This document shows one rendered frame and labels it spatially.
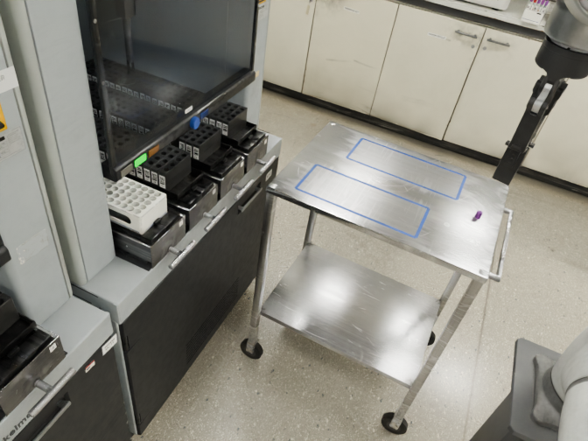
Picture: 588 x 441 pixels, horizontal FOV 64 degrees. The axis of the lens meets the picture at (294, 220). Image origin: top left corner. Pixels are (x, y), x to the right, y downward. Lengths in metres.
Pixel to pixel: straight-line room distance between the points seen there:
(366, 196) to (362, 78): 2.03
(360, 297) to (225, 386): 0.58
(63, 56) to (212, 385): 1.27
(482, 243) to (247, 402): 0.98
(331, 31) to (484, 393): 2.28
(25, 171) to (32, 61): 0.18
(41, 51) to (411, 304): 1.43
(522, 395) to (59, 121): 1.07
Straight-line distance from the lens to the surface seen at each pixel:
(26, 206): 0.92
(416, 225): 1.27
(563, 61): 0.77
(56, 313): 1.12
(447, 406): 1.98
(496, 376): 2.15
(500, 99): 3.18
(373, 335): 1.68
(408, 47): 3.15
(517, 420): 1.16
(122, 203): 1.14
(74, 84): 0.91
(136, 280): 1.14
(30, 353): 0.97
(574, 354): 1.10
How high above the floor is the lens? 1.59
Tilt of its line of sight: 41 degrees down
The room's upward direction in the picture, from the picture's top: 10 degrees clockwise
